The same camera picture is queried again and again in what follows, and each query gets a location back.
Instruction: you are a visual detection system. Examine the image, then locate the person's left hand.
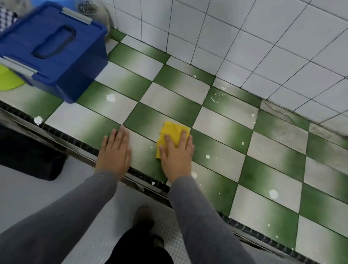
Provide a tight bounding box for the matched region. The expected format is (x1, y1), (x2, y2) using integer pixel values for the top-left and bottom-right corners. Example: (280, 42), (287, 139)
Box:
(94, 123), (136, 181)

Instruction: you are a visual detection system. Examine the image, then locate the blue plastic box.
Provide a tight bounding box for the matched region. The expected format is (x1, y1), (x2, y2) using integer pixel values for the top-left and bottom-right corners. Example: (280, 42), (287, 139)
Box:
(0, 0), (115, 108)

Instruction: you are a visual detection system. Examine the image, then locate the person's right forearm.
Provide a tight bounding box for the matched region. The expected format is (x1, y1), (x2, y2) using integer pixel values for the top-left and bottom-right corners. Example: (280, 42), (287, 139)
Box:
(159, 173), (297, 264)

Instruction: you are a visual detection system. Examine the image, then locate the glass jar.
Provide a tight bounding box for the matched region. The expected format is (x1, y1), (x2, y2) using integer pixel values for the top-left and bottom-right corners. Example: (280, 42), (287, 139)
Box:
(73, 0), (115, 31)

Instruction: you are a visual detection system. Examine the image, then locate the person's black shoe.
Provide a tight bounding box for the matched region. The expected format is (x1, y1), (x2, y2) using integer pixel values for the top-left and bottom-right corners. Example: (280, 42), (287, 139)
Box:
(150, 234), (167, 250)
(131, 204), (158, 235)

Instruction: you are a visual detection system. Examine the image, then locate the person's right hand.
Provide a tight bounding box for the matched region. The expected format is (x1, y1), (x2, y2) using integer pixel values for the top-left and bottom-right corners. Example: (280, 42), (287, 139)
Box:
(155, 129), (198, 186)

